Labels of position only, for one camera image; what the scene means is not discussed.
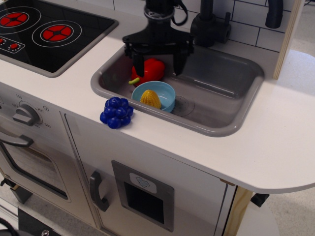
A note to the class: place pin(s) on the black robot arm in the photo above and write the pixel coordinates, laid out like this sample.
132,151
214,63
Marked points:
160,4

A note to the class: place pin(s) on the white oven door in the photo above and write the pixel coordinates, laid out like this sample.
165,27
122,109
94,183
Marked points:
46,169

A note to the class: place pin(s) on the blue toy grapes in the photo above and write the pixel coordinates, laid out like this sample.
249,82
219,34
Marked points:
117,113

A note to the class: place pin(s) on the white cabinet door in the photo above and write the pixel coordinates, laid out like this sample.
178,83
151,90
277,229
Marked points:
199,196

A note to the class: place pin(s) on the black toy stovetop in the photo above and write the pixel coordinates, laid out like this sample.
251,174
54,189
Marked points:
48,38

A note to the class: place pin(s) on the grey oven knob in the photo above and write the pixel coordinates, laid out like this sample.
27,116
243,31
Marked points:
25,114

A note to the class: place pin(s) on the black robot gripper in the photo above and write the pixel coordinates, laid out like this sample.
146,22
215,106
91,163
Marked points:
159,38

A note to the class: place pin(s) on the grey toy sink basin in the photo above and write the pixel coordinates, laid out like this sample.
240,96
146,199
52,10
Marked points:
213,93

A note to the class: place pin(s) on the dark grey toy faucet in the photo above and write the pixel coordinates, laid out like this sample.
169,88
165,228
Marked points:
207,30

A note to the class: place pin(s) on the grey ice dispenser panel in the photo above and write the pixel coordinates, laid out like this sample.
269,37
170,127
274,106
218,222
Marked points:
145,196

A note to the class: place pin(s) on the light blue bowl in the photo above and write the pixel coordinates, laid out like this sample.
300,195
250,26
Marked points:
164,91

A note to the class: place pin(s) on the grey cabinet door handle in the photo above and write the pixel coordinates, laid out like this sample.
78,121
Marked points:
94,183

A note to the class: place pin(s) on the yellow toy corn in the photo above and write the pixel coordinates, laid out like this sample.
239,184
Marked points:
150,97

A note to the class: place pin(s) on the red toy bell pepper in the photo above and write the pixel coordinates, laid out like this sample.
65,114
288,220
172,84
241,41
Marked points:
153,71

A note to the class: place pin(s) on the grey oven door handle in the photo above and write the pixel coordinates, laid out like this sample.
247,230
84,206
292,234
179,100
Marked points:
21,141

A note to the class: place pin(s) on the wooden side post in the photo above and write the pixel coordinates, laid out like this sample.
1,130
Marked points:
288,36

